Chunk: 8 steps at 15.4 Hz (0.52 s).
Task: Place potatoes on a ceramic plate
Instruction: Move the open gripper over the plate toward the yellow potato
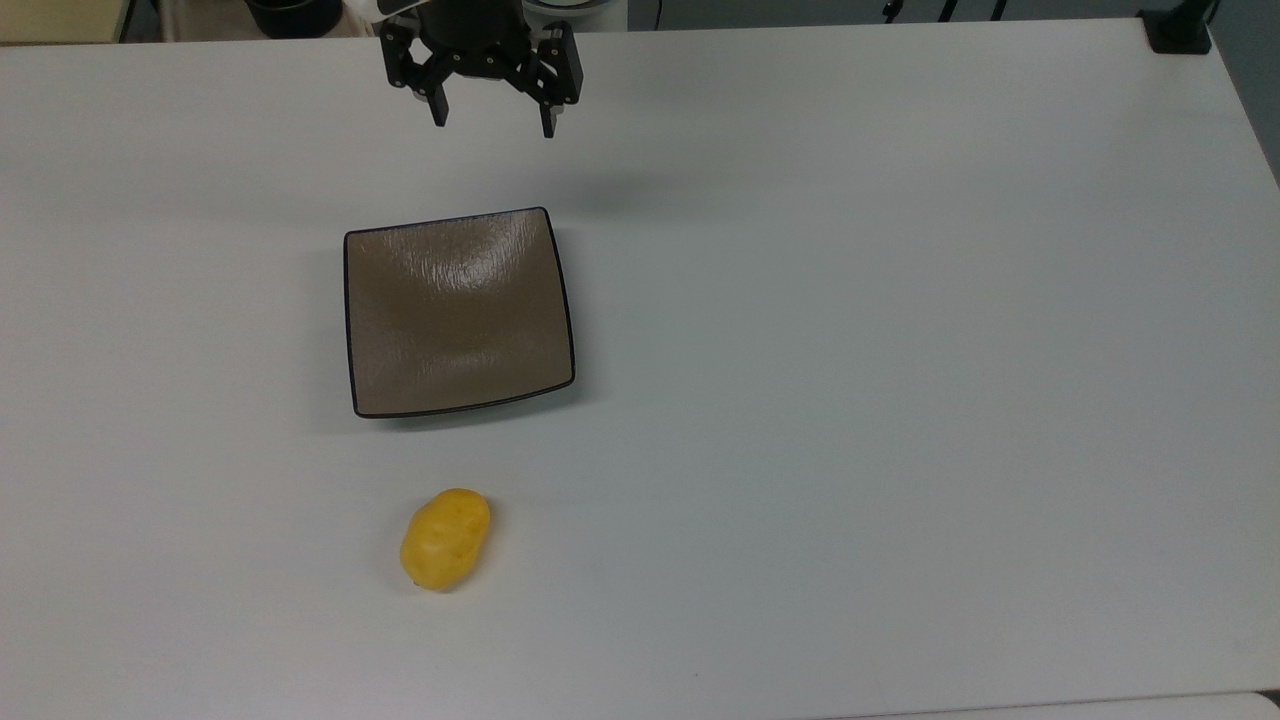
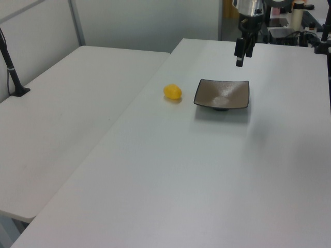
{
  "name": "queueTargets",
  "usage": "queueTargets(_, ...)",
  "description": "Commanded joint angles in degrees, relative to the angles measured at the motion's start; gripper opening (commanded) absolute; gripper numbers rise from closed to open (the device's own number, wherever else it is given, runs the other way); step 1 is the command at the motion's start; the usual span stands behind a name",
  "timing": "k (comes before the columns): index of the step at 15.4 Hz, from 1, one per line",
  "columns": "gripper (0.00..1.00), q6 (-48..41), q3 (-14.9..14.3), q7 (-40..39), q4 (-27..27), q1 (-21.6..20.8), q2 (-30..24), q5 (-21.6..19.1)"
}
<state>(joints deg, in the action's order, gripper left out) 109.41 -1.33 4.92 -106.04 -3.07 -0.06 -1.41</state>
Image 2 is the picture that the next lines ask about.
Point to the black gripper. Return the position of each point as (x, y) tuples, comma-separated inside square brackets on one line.
[(254, 24)]

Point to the yellow potato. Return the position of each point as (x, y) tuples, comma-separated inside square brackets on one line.
[(172, 91)]

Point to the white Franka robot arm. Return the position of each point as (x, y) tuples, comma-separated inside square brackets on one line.
[(248, 7)]

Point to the brown square ceramic plate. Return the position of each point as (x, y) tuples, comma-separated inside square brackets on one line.
[(227, 93)]

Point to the black box device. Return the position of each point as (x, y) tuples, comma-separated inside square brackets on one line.
[(283, 38)]

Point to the white cylindrical roll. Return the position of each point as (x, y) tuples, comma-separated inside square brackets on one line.
[(297, 15)]

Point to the short black clamp stand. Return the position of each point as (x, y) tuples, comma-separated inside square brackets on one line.
[(323, 46)]

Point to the grey metal partition post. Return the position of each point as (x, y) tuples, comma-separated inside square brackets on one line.
[(77, 25)]

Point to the black camera stand pole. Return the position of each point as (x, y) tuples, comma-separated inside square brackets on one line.
[(11, 69)]

